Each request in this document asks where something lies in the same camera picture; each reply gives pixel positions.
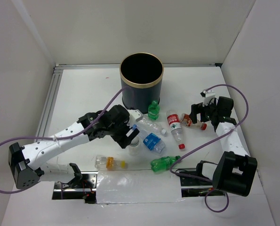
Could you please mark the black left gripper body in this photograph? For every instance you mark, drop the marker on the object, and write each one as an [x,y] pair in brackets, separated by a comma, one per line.
[117,132]

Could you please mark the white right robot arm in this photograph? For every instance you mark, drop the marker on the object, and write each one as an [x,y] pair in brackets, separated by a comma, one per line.
[236,169]

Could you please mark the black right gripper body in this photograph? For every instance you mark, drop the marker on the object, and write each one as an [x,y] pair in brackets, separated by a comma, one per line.
[208,111]

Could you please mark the small green bottle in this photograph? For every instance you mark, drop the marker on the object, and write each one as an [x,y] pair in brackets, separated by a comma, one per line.
[153,110]

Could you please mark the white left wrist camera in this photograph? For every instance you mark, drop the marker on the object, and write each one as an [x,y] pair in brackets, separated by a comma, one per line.
[134,116]

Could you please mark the black bin with gold rim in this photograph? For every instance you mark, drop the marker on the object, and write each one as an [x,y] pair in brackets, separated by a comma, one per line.
[141,77]

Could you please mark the clear bottle white cap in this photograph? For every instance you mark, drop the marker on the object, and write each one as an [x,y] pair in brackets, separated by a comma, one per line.
[152,126]

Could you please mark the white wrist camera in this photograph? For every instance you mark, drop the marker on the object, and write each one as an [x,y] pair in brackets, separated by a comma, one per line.
[209,96]
[134,116]

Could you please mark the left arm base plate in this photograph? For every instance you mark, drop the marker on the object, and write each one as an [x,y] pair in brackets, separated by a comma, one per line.
[85,190]

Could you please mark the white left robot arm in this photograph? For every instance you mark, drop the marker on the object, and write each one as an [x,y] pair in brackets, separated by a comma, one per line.
[29,163]

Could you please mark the clear bottle orange yellow label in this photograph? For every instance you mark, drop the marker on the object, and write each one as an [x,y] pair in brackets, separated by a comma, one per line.
[109,163]

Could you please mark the clear bottle red orange label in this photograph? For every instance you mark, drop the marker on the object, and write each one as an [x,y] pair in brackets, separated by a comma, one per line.
[186,121]

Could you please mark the silver tape sheet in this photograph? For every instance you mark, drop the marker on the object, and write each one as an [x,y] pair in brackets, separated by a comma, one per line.
[137,186]

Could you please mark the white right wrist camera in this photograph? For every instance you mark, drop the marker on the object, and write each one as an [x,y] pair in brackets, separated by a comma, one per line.
[209,96]

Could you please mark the clear bottle red white label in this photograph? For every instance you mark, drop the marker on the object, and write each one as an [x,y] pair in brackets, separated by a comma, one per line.
[175,128]

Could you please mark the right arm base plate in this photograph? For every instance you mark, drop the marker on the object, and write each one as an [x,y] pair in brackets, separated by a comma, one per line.
[192,187]

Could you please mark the aluminium frame rail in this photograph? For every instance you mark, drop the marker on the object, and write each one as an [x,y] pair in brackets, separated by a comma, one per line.
[79,89]

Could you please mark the clear bottle blue label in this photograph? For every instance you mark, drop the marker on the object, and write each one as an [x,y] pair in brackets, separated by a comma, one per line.
[151,141]

